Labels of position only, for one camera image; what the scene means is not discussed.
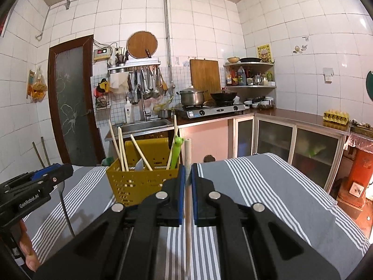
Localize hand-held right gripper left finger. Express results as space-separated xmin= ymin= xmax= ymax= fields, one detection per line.
xmin=33 ymin=164 xmax=186 ymax=280

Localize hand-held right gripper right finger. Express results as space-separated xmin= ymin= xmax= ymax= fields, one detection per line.
xmin=191 ymin=163 xmax=341 ymax=280

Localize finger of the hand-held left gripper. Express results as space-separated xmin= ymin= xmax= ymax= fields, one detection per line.
xmin=37 ymin=164 xmax=74 ymax=192
xmin=28 ymin=164 xmax=64 ymax=181

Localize green frog utensil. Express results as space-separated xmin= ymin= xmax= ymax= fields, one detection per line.
xmin=170 ymin=136 xmax=185 ymax=170

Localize yellow slotted utensil basket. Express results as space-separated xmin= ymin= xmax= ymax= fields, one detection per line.
xmin=105 ymin=138 xmax=180 ymax=207

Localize row of hanging kitchen utensils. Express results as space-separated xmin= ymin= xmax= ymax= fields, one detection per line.
xmin=132 ymin=67 xmax=169 ymax=105

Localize person's left hand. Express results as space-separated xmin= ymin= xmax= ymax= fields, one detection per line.
xmin=17 ymin=220 xmax=40 ymax=272

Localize leaning thin stick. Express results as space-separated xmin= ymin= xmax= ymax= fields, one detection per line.
xmin=41 ymin=136 xmax=52 ymax=166
xmin=32 ymin=141 xmax=42 ymax=167

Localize brown frosted glass door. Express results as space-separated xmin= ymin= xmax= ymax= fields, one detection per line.
xmin=48 ymin=35 xmax=106 ymax=167

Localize steel kitchen sink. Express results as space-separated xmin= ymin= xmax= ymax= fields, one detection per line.
xmin=105 ymin=118 xmax=174 ymax=140

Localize grey white striped tablecloth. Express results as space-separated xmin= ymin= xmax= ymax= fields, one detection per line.
xmin=22 ymin=152 xmax=372 ymax=280

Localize yellow hanging bag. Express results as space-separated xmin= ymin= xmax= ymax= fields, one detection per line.
xmin=28 ymin=67 xmax=48 ymax=103

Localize steel gas stove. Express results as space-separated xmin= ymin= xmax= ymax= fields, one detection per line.
xmin=175 ymin=101 xmax=247 ymax=119

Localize red yellow hanging item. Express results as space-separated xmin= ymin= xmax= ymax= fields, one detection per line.
xmin=93 ymin=78 xmax=110 ymax=97

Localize metal kitchen faucet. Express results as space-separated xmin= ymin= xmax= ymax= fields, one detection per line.
xmin=135 ymin=84 xmax=152 ymax=121

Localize steel pot with lid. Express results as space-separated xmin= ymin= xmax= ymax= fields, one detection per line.
xmin=177 ymin=86 xmax=206 ymax=106

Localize black wok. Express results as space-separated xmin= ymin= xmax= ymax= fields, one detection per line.
xmin=210 ymin=91 xmax=238 ymax=102

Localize white plastic bags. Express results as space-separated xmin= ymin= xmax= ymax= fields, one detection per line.
xmin=109 ymin=72 xmax=130 ymax=94

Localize stack of bowls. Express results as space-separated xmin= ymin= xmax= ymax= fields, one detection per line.
xmin=243 ymin=96 xmax=276 ymax=110

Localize rectangular wooden cutting board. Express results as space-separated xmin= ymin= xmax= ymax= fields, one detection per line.
xmin=190 ymin=59 xmax=221 ymax=94

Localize metal corner shelf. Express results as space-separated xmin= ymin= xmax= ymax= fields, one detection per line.
xmin=224 ymin=62 xmax=277 ymax=88

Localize kitchen counter cabinets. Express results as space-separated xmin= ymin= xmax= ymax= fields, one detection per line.
xmin=175 ymin=108 xmax=351 ymax=193

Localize utensil holder cup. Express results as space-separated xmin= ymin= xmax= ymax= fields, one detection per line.
xmin=115 ymin=47 xmax=129 ymax=66

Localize round wooden cutting board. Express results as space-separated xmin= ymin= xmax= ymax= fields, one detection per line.
xmin=127 ymin=31 xmax=158 ymax=59

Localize yellow egg carton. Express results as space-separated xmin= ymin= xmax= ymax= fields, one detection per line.
xmin=324 ymin=109 xmax=349 ymax=123

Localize clear plastic sheet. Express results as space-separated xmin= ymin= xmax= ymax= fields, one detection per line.
xmin=344 ymin=131 xmax=373 ymax=152

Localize wire wall basket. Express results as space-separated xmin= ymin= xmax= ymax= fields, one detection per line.
xmin=95 ymin=96 xmax=111 ymax=111

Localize yellow hose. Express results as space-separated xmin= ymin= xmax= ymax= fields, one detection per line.
xmin=153 ymin=92 xmax=175 ymax=111

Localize white wall meter box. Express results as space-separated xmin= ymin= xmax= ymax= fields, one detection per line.
xmin=93 ymin=47 xmax=112 ymax=62

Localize metal wall rack shelf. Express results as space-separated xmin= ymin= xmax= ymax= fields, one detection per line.
xmin=107 ymin=62 xmax=161 ymax=73

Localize yellow wall poster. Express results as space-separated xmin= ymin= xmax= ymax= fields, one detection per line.
xmin=256 ymin=44 xmax=272 ymax=63

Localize grey wall pipe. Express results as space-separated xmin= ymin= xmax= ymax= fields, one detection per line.
xmin=36 ymin=0 xmax=175 ymax=88

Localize wall hooks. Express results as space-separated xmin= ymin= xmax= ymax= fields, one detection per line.
xmin=293 ymin=36 xmax=309 ymax=53

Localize green round wall object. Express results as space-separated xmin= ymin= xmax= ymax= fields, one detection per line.
xmin=366 ymin=70 xmax=373 ymax=102

